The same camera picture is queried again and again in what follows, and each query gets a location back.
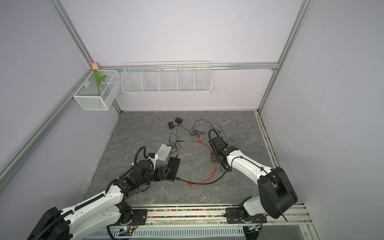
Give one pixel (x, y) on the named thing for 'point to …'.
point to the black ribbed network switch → (173, 163)
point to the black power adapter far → (178, 120)
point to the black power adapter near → (170, 125)
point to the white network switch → (163, 152)
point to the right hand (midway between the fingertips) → (219, 158)
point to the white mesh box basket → (87, 97)
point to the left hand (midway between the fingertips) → (167, 172)
